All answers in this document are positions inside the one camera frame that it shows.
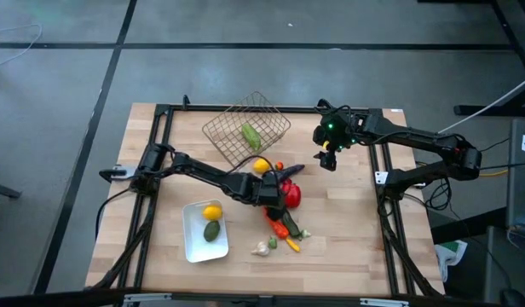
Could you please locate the silver aluminium frame bar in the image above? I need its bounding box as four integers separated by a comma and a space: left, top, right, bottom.
122, 292, 173, 304
359, 297, 411, 307

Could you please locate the black table frame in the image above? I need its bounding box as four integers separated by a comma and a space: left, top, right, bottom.
85, 94, 445, 299

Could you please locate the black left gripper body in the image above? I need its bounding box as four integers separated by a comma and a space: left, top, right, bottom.
253, 172, 287, 210

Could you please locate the dark green avocado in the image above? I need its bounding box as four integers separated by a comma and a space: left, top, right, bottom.
203, 220, 222, 243

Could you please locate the white cable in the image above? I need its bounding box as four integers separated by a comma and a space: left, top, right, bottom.
436, 72, 525, 136

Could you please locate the black desk frame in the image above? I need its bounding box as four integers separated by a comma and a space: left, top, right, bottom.
453, 0, 525, 117

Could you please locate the gold wire basket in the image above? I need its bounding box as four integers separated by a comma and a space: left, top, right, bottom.
201, 90, 292, 170

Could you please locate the orange carrot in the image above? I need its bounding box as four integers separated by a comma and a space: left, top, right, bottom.
263, 207, 291, 240

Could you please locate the silver mounting bracket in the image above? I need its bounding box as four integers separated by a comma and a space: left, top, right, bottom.
112, 165, 138, 180

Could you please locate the purple eggplant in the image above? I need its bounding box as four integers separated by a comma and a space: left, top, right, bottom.
274, 164, 306, 182

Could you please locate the dark green cucumber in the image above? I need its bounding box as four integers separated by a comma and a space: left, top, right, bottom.
281, 211, 302, 239

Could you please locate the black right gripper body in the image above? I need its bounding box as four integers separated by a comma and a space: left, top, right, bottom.
312, 111, 361, 153

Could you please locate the green white bag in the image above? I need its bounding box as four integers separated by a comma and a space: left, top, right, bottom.
435, 240, 468, 282

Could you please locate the black table foot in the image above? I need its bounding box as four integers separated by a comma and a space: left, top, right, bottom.
0, 180, 23, 200

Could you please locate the red bell pepper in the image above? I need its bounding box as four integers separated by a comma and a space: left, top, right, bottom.
280, 178, 303, 210

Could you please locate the white plastic bin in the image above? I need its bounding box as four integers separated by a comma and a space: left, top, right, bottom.
182, 199, 230, 264

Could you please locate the yellow lemon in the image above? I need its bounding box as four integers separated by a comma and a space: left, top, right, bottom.
202, 204, 223, 222
252, 158, 272, 175

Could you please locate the grey cabinet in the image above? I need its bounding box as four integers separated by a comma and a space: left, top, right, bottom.
505, 118, 525, 251

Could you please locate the white garlic bulb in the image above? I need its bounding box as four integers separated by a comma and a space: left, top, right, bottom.
251, 240, 271, 258

